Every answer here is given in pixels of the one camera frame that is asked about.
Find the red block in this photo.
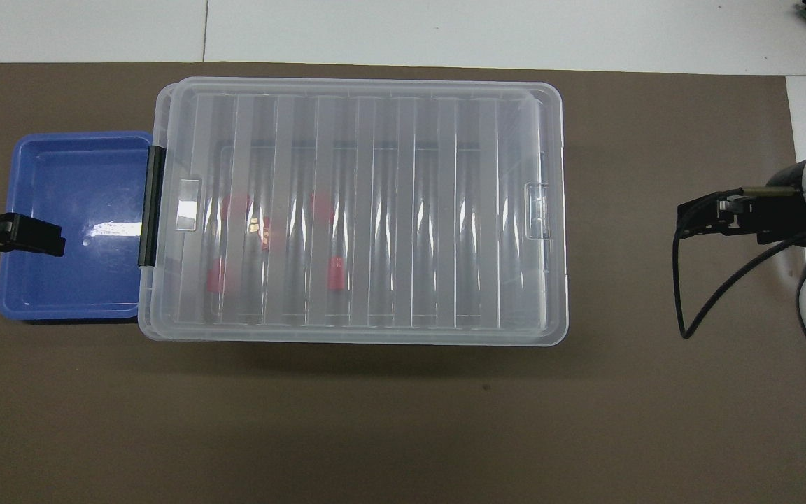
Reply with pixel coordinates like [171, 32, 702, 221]
[206, 195, 269, 296]
[310, 191, 346, 294]

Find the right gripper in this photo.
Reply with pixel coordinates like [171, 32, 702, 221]
[753, 161, 806, 248]

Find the clear plastic storage box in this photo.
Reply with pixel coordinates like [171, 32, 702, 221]
[137, 77, 570, 348]

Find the blue plastic tray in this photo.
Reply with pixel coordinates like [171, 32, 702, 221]
[0, 130, 156, 322]

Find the black cable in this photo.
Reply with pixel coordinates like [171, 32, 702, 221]
[673, 185, 806, 341]

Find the black box latch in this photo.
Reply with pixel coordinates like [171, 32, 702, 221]
[138, 143, 167, 269]

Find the clear plastic box lid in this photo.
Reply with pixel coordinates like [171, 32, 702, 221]
[139, 77, 570, 347]

